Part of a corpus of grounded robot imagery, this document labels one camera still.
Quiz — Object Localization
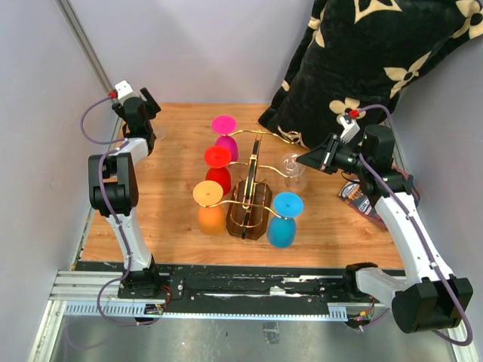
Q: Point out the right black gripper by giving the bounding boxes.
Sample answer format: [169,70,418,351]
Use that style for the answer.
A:
[297,133,370,176]

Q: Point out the clear wine glass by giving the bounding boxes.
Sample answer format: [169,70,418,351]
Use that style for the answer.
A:
[154,126,168,141]
[279,152,307,192]

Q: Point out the clear wine glass front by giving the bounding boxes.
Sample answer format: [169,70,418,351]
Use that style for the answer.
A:
[279,152,307,192]

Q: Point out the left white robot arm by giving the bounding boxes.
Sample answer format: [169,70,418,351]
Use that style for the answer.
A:
[88,80,162,299]

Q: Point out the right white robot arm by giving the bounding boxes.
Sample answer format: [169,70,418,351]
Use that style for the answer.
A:
[297,124,473,333]

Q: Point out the pink wine glass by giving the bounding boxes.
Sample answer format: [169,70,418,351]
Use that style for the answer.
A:
[211,115,238,161]

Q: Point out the red wine glass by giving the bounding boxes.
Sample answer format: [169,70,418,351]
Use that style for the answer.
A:
[204,146,232,195]

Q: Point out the blue wine glass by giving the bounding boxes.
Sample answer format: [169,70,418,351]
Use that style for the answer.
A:
[266,192,304,248]

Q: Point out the orange wine glass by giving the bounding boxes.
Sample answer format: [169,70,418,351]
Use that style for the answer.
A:
[192,180,226,236]

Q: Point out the printed cloth bag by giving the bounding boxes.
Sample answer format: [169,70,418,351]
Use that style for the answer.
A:
[337,167,416,231]

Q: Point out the black floral blanket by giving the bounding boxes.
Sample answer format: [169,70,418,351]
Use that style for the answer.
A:
[259,1,482,149]

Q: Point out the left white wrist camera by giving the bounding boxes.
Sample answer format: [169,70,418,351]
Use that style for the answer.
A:
[107,80,139,104]

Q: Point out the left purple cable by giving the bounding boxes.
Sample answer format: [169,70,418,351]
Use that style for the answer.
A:
[80,90,163,327]

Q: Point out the purple cable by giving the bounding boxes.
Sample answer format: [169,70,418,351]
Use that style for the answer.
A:
[349,104,475,347]
[80,90,163,327]

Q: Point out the gold wire glass rack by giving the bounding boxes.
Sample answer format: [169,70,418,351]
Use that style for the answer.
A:
[219,130,285,240]

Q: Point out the aluminium corner post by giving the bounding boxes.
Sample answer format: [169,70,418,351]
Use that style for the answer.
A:
[54,0,112,92]

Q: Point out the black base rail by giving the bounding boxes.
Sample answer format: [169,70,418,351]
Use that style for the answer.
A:
[116,262,389,321]

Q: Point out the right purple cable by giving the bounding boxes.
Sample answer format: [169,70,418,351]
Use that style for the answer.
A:
[349,104,475,347]

